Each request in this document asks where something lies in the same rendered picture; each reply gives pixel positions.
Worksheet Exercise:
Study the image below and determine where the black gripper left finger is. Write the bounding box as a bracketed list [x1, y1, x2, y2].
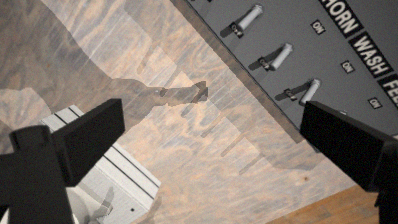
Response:
[0, 98, 125, 224]

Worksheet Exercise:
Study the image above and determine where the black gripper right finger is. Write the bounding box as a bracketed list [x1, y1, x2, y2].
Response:
[299, 101, 398, 224]

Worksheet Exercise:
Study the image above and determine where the black switch console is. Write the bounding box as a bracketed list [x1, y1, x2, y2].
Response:
[184, 0, 398, 137]

